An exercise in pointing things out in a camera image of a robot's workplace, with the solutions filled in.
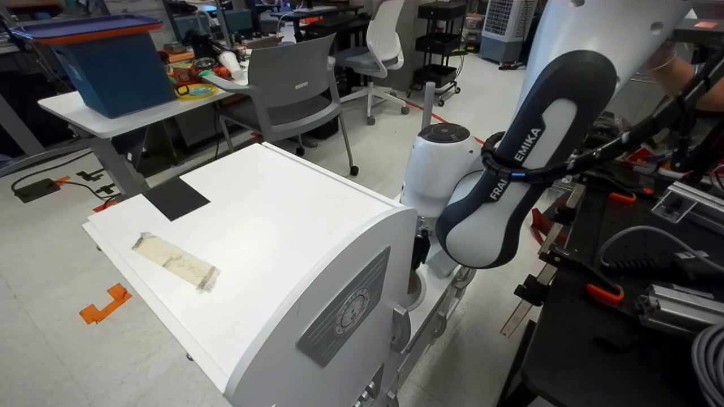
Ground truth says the heap of colourful toys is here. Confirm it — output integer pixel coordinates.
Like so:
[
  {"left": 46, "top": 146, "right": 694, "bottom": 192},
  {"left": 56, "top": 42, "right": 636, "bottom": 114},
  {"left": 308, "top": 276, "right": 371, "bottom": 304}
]
[{"left": 160, "top": 48, "right": 232, "bottom": 85}]

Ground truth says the black power brick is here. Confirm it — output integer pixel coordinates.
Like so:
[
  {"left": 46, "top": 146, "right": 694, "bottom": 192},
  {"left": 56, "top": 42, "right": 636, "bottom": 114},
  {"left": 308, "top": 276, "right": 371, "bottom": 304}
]
[{"left": 12, "top": 177, "right": 62, "bottom": 204}]

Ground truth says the coil of grey cable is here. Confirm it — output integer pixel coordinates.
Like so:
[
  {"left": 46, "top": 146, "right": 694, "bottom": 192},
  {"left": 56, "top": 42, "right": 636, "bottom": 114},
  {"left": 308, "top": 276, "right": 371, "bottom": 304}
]
[{"left": 690, "top": 322, "right": 724, "bottom": 407}]

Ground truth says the white post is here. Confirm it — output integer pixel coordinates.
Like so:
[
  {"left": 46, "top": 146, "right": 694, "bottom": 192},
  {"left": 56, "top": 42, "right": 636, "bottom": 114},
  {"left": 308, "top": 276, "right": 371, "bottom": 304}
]
[{"left": 421, "top": 81, "right": 437, "bottom": 132}]

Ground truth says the silver aluminium rail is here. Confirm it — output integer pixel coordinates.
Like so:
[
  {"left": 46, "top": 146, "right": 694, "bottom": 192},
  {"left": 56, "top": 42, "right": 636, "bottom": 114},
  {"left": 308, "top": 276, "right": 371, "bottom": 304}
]
[
  {"left": 650, "top": 181, "right": 724, "bottom": 236},
  {"left": 636, "top": 284, "right": 724, "bottom": 340}
]

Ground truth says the long metal bar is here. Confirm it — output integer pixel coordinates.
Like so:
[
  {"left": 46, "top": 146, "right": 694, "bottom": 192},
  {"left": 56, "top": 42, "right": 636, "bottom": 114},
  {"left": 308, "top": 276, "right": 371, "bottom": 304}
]
[{"left": 500, "top": 184, "right": 587, "bottom": 339}]

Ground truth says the blue bin with orange rim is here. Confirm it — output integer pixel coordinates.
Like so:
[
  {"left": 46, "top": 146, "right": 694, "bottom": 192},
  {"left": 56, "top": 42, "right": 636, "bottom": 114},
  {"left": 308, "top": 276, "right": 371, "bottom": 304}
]
[{"left": 11, "top": 14, "right": 179, "bottom": 119}]

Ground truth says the toy kitchen sink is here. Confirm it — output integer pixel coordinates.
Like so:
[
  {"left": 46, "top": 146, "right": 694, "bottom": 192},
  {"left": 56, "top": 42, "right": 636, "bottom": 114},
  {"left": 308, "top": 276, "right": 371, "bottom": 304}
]
[{"left": 406, "top": 269, "right": 429, "bottom": 313}]

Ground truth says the person's forearm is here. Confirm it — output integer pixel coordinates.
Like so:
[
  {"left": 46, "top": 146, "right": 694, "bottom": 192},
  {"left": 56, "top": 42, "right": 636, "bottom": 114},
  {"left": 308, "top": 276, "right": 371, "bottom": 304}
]
[{"left": 645, "top": 41, "right": 724, "bottom": 112}]

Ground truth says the strip of beige tape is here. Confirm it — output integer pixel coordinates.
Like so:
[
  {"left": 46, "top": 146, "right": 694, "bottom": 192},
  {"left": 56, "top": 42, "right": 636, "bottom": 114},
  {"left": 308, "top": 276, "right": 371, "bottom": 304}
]
[{"left": 131, "top": 231, "right": 221, "bottom": 292}]

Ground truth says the white toy kitchen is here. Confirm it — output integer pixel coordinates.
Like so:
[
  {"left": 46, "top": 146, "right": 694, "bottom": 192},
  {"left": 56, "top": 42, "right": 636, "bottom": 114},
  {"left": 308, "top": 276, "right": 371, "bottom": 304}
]
[{"left": 82, "top": 141, "right": 479, "bottom": 407}]

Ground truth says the grey chair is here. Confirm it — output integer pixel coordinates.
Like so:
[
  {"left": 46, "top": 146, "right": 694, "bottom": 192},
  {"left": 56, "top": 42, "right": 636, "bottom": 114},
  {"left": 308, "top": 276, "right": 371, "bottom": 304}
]
[{"left": 201, "top": 34, "right": 360, "bottom": 176}]

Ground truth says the black utility cart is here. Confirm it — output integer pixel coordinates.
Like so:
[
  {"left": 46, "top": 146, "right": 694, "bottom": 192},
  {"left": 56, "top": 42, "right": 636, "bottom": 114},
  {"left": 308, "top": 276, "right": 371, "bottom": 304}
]
[{"left": 410, "top": 0, "right": 468, "bottom": 107}]

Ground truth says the white office chair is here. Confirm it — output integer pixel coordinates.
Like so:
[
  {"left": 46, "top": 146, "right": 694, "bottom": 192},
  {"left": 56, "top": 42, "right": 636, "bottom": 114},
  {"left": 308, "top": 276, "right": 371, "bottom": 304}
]
[{"left": 333, "top": 0, "right": 411, "bottom": 125}]

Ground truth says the white table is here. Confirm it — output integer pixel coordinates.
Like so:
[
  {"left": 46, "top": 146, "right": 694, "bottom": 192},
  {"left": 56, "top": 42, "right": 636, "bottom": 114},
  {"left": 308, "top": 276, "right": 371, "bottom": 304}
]
[{"left": 37, "top": 72, "right": 249, "bottom": 200}]

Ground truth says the white paper cup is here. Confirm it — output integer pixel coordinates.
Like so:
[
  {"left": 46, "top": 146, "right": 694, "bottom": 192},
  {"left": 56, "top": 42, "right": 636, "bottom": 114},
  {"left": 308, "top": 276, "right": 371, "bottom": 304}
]
[{"left": 217, "top": 50, "right": 245, "bottom": 81}]

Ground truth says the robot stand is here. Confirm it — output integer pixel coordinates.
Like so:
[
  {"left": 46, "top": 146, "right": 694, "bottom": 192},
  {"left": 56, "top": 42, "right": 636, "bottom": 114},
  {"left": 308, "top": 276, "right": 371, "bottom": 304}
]
[{"left": 497, "top": 170, "right": 724, "bottom": 407}]

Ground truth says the black desk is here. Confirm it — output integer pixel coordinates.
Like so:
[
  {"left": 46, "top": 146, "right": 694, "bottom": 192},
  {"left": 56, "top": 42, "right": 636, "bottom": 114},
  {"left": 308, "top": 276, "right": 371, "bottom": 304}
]
[{"left": 253, "top": 3, "right": 369, "bottom": 45}]

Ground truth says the white air cooler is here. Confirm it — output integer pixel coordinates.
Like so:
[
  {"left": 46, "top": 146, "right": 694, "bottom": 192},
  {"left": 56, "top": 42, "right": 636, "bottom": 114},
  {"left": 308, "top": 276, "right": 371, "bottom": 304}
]
[{"left": 479, "top": 0, "right": 538, "bottom": 64}]

